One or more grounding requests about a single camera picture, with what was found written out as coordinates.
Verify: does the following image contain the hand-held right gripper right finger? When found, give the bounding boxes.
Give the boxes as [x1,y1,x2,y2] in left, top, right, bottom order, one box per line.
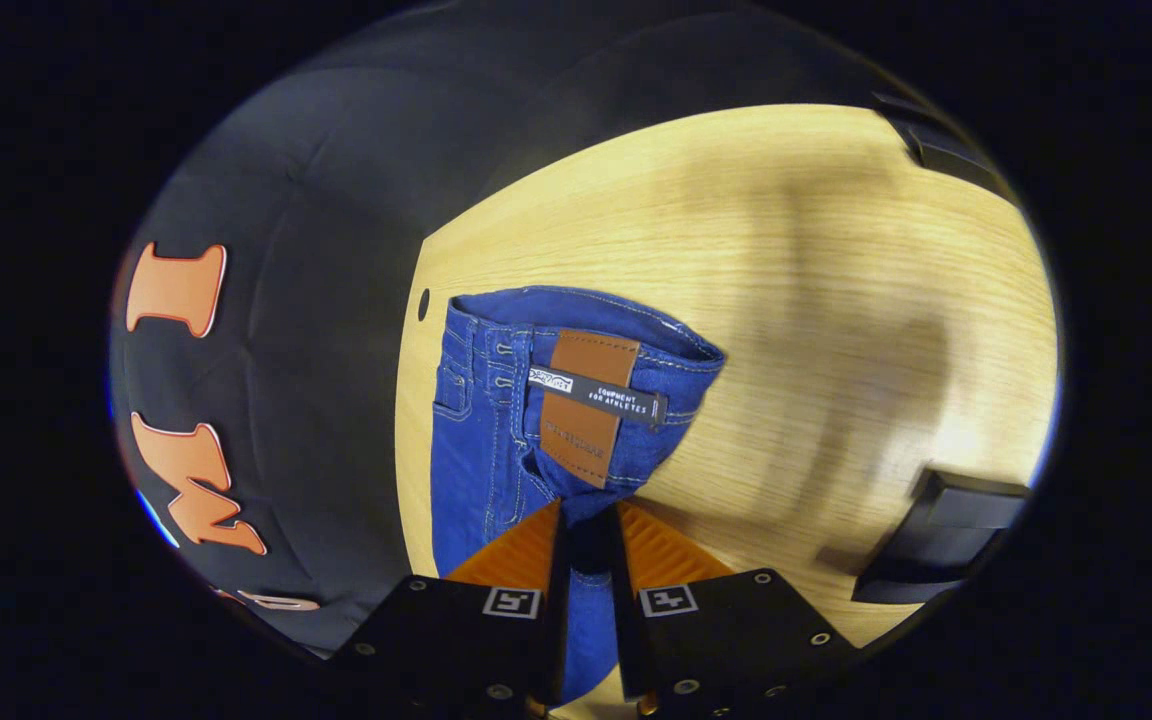
[606,500,859,719]

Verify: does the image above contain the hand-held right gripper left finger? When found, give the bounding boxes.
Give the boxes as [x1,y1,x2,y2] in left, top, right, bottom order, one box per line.
[329,498,574,719]

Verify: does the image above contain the blue denim jeans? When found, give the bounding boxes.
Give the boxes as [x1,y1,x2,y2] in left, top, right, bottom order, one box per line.
[429,285,727,706]

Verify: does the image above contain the black backdrop cloth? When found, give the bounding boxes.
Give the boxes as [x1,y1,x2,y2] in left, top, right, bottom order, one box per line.
[108,0,937,661]

